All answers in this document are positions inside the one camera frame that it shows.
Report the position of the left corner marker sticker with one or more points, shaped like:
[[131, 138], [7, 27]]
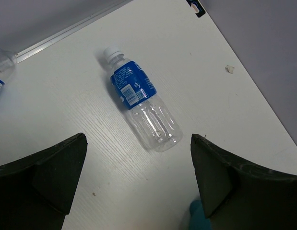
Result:
[[198, 8]]

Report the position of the small bottle blue label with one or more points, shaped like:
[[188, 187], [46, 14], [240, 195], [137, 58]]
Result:
[[7, 66]]

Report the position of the clear bottle dark blue label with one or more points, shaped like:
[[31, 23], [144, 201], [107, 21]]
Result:
[[146, 113]]

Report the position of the teal bin with yellow rim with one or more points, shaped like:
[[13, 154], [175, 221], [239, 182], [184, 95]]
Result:
[[198, 221]]

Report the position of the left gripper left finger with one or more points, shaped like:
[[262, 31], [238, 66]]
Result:
[[37, 191]]

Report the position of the aluminium front rail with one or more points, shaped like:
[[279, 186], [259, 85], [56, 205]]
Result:
[[38, 47]]

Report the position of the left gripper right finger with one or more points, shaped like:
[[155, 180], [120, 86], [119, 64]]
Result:
[[237, 194]]

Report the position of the small white paper scrap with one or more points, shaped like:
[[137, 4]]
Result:
[[229, 69]]

